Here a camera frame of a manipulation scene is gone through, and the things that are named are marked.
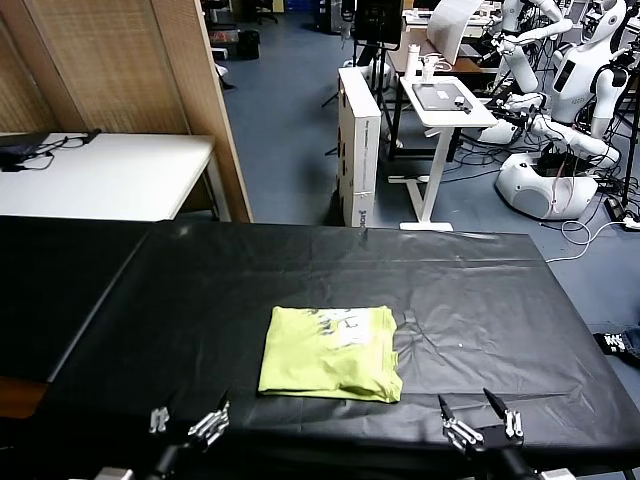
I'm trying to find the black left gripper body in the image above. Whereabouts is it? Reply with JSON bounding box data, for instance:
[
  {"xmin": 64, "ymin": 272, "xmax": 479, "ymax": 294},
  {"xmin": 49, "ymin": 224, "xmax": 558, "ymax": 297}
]
[{"xmin": 148, "ymin": 438, "xmax": 207, "ymax": 480}]

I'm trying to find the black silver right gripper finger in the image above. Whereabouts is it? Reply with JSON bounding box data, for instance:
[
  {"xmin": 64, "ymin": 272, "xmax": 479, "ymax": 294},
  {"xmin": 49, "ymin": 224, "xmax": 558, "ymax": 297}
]
[
  {"xmin": 437, "ymin": 394, "xmax": 486, "ymax": 452},
  {"xmin": 482, "ymin": 388, "xmax": 525, "ymax": 441}
]

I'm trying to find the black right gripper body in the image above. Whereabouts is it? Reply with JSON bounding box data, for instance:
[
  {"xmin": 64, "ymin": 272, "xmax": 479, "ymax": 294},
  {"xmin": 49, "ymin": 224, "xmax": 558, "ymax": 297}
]
[{"xmin": 464, "ymin": 423, "xmax": 537, "ymax": 480}]

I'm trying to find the yellow-green t-shirt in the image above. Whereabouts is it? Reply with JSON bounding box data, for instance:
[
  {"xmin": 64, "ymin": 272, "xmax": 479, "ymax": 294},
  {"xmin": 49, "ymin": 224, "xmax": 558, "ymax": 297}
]
[{"xmin": 257, "ymin": 305, "xmax": 404, "ymax": 403}]

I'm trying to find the white rounded robot base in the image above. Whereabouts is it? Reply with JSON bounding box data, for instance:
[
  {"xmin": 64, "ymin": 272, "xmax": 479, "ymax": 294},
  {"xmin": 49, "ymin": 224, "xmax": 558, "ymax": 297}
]
[{"xmin": 494, "ymin": 151, "xmax": 600, "ymax": 221}]

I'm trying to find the white jointed robot arm segment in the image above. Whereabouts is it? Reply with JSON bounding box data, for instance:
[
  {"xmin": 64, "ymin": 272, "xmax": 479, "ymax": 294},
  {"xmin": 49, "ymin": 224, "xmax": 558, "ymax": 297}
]
[{"xmin": 529, "ymin": 113, "xmax": 622, "ymax": 169}]

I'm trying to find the black sneaker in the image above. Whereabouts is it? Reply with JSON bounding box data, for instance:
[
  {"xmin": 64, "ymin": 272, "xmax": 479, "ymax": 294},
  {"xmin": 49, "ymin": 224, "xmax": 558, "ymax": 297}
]
[{"xmin": 593, "ymin": 330, "xmax": 629, "ymax": 357}]

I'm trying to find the blue jeans leg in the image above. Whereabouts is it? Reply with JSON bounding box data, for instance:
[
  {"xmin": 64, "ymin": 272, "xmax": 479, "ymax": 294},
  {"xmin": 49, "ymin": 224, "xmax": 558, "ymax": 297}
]
[{"xmin": 619, "ymin": 324, "xmax": 640, "ymax": 362}]

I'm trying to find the black plastic table cover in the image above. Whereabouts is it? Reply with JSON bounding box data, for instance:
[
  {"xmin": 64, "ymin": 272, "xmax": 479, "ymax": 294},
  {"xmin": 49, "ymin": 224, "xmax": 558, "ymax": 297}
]
[{"xmin": 0, "ymin": 218, "xmax": 640, "ymax": 480}]

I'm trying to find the white rectangular table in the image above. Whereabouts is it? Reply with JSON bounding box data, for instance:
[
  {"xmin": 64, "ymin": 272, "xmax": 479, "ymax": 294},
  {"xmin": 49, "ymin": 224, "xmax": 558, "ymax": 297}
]
[{"xmin": 0, "ymin": 131, "xmax": 232, "ymax": 223}]

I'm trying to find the white robot shell piece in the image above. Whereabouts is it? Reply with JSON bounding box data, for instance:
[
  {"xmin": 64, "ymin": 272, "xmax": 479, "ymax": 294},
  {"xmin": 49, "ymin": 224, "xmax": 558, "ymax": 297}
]
[{"xmin": 478, "ymin": 119, "xmax": 522, "ymax": 145}]

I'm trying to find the black tripod pole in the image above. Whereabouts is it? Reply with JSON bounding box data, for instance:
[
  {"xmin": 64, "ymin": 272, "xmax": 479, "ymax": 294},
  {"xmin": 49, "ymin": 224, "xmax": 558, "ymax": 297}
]
[{"xmin": 619, "ymin": 74, "xmax": 640, "ymax": 209}]

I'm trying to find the tall white cardboard box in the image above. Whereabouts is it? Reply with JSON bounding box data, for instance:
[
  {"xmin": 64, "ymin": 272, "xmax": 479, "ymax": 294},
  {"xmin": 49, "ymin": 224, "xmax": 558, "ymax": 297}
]
[{"xmin": 337, "ymin": 66, "xmax": 384, "ymax": 229}]

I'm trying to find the black pouch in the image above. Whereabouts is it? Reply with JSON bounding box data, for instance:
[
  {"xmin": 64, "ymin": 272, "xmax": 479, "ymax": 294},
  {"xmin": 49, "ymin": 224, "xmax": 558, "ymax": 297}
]
[{"xmin": 0, "ymin": 143, "xmax": 39, "ymax": 160}]

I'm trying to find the white height-adjustable side desk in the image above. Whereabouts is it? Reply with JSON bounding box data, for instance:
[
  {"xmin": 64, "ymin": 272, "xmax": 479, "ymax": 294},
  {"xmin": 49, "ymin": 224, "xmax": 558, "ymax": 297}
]
[{"xmin": 387, "ymin": 74, "xmax": 500, "ymax": 232}]

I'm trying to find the grey closed laptop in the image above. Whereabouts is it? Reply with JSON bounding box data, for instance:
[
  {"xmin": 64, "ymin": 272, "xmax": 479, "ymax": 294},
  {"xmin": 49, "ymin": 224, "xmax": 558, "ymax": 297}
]
[{"xmin": 412, "ymin": 82, "xmax": 474, "ymax": 110}]

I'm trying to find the white humanoid robot with head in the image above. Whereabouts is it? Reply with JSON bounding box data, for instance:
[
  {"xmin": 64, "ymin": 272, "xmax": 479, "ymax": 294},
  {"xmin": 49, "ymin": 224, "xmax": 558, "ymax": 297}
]
[{"xmin": 549, "ymin": 0, "xmax": 632, "ymax": 139}]

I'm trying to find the white headless humanoid robot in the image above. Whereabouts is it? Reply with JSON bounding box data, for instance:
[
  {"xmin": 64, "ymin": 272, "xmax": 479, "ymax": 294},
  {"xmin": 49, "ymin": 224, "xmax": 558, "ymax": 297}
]
[{"xmin": 499, "ymin": 0, "xmax": 575, "ymax": 96}]

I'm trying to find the wooden partition panel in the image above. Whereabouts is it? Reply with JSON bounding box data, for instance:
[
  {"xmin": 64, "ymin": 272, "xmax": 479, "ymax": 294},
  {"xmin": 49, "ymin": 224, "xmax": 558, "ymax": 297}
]
[{"xmin": 0, "ymin": 0, "xmax": 254, "ymax": 224}]

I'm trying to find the brown wooden desk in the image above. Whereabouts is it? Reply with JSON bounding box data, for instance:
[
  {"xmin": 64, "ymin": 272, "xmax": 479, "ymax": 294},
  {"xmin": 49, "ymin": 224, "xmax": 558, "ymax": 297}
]
[{"xmin": 387, "ymin": 42, "xmax": 501, "ymax": 76}]

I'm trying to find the small white desk gadget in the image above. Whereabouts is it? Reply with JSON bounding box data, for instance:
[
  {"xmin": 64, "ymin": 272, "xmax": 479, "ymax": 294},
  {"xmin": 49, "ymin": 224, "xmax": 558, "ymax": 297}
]
[{"xmin": 422, "ymin": 54, "xmax": 450, "ymax": 81}]

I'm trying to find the white thermos bottle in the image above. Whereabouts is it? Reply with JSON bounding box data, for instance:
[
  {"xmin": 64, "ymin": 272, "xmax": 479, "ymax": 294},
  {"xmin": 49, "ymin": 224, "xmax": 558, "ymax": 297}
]
[{"xmin": 404, "ymin": 43, "xmax": 422, "ymax": 81}]

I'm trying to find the black bin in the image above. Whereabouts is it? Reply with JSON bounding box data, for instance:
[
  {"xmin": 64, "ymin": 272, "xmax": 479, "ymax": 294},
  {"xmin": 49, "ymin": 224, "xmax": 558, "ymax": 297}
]
[{"xmin": 237, "ymin": 28, "xmax": 261, "ymax": 60}]

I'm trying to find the white curved panel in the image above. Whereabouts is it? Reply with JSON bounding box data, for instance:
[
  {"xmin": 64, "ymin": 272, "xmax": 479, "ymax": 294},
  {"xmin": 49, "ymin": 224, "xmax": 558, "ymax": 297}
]
[{"xmin": 427, "ymin": 0, "xmax": 484, "ymax": 66}]

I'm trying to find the black monitor screen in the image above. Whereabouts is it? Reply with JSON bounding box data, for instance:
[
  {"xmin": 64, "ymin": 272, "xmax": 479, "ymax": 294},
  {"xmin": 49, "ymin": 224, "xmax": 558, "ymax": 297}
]
[{"xmin": 353, "ymin": 0, "xmax": 404, "ymax": 50}]

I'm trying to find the white floor cable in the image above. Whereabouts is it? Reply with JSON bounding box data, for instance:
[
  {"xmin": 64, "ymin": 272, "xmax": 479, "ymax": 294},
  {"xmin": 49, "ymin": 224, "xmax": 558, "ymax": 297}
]
[{"xmin": 544, "ymin": 217, "xmax": 640, "ymax": 264}]

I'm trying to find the black cable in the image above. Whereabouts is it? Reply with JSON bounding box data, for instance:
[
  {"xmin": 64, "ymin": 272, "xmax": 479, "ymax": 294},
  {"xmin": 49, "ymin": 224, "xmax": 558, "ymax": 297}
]
[{"xmin": 0, "ymin": 133, "xmax": 87, "ymax": 172}]

